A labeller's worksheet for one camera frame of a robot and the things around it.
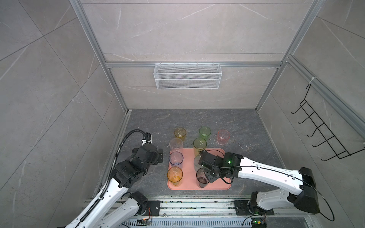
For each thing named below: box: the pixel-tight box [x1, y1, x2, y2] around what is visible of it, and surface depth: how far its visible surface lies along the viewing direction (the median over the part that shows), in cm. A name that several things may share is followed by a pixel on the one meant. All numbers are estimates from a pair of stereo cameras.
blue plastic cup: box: [168, 151, 184, 166], surface depth 81 cm
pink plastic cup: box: [217, 129, 231, 145], surface depth 103 cm
